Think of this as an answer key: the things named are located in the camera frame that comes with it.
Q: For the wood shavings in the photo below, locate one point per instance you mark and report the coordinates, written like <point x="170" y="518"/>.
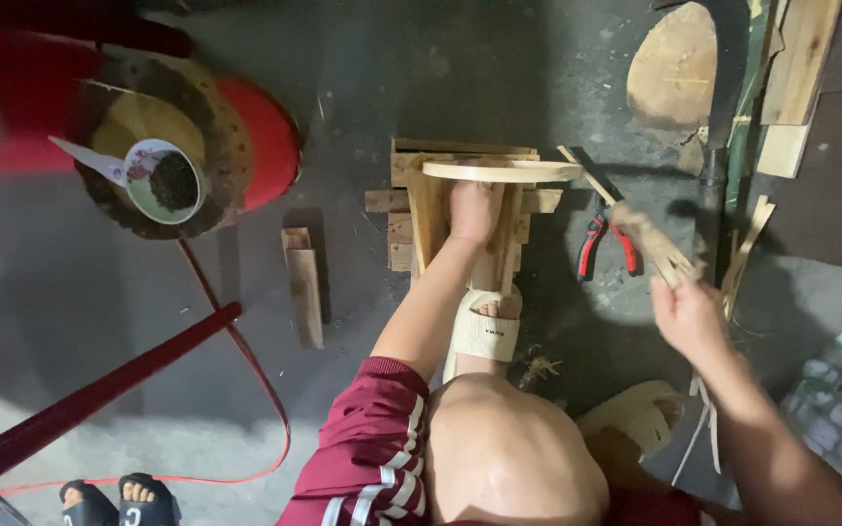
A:
<point x="538" y="367"/>

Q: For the person's right fingers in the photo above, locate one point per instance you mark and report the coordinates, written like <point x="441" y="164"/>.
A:
<point x="673" y="296"/>

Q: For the red metal bar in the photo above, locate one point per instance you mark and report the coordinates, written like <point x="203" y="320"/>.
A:
<point x="85" y="402"/>

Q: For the red plastic stool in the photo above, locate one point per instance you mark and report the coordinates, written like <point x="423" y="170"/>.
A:
<point x="267" y="139"/>

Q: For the dark brown board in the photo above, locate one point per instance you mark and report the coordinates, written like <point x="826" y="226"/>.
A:
<point x="837" y="182"/>

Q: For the curved light wooden board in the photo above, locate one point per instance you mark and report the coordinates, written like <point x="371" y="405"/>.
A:
<point x="501" y="171"/>

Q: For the person's right hand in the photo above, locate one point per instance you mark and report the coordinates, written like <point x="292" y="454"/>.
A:
<point x="688" y="321"/>

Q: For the white cup with dark soil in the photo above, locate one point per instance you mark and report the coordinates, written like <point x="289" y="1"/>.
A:
<point x="169" y="182"/>

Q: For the long wooden plank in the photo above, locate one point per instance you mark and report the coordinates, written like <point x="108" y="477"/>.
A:
<point x="801" y="58"/>

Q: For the oval light wooden slab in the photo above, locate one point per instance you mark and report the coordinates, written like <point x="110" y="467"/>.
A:
<point x="673" y="69"/>

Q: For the thin wooden strips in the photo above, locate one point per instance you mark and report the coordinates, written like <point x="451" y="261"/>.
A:
<point x="746" y="248"/>

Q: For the black pipe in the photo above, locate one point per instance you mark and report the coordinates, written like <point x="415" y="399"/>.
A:
<point x="724" y="109"/>

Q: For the person's left fingers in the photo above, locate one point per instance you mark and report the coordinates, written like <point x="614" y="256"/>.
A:
<point x="476" y="187"/>

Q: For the white thin strips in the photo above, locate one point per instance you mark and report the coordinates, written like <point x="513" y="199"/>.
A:
<point x="706" y="424"/>

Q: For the maroon shorts with white stripes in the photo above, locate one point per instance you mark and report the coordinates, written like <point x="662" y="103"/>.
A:
<point x="373" y="453"/>

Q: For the person's left hand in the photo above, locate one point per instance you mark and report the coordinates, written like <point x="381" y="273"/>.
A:
<point x="474" y="212"/>

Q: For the white plastic spoon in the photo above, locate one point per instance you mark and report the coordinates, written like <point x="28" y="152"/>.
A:
<point x="88" y="157"/>

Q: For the small wooden block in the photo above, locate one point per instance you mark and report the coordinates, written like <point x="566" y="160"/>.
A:
<point x="305" y="285"/>

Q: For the beige slide sandal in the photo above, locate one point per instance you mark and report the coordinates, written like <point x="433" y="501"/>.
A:
<point x="487" y="334"/>
<point x="637" y="413"/>

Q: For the short pale wooden plank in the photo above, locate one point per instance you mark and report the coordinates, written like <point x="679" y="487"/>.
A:
<point x="781" y="150"/>

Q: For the person's bare leg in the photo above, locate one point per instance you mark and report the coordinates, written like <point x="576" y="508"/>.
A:
<point x="509" y="453"/>

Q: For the round brown wooden slab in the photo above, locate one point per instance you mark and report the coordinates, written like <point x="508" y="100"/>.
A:
<point x="223" y="131"/>

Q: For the wooden pallet frame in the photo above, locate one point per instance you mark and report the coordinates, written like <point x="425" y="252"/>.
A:
<point x="498" y="241"/>

